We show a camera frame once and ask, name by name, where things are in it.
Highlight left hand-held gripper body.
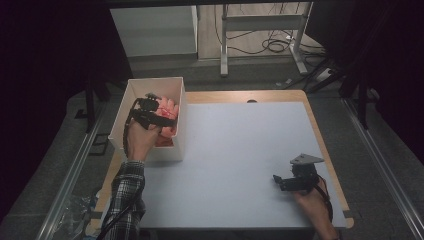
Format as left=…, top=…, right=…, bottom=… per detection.
left=128, top=92, right=162, bottom=131

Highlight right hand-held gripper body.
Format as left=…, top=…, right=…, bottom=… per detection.
left=282, top=153, right=325, bottom=193

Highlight pink red bundle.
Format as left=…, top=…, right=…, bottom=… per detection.
left=154, top=96, right=180, bottom=148

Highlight white box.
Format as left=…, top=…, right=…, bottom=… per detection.
left=108, top=76, right=187, bottom=163

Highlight person's right hand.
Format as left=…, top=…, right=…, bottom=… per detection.
left=292, top=178, right=334, bottom=228

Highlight person's left hand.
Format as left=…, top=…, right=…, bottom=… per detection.
left=125, top=119, right=162, bottom=163

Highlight white table mat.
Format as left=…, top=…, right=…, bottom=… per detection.
left=103, top=101, right=348, bottom=231

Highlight black tripod stand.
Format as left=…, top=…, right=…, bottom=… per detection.
left=74, top=77, right=112, bottom=134

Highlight white cabinet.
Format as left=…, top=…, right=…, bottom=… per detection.
left=109, top=5, right=200, bottom=58

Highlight black metal stand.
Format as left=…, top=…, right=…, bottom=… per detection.
left=339, top=58, right=372, bottom=131

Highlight white power strip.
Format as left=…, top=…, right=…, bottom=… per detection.
left=314, top=67, right=333, bottom=83

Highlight clear plastic bag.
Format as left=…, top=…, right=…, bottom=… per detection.
left=59, top=194, right=102, bottom=240

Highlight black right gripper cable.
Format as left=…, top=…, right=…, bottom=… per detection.
left=314, top=174, right=335, bottom=223

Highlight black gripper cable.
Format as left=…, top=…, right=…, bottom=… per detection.
left=122, top=99, right=140, bottom=158
left=314, top=174, right=335, bottom=223

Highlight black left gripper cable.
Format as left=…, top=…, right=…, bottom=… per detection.
left=122, top=99, right=140, bottom=158

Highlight metal floor rail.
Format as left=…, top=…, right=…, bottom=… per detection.
left=34, top=99, right=108, bottom=240
left=342, top=97, right=424, bottom=240

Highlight black floor cables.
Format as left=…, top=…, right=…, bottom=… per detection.
left=213, top=3, right=326, bottom=57

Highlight white metal frame stand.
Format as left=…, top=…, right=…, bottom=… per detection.
left=219, top=1, right=315, bottom=78

